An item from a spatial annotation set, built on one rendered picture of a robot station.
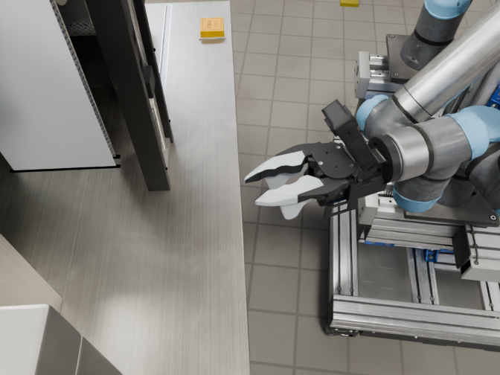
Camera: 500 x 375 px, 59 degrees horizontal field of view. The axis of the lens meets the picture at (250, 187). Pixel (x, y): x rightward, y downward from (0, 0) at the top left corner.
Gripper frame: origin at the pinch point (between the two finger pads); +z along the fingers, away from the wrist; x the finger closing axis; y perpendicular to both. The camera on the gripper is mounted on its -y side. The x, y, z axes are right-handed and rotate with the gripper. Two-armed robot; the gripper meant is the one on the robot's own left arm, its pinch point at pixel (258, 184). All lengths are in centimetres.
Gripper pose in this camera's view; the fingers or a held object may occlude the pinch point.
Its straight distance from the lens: 59.1
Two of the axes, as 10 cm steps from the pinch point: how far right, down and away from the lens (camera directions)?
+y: 0.4, 6.8, 7.4
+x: -3.3, -6.9, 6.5
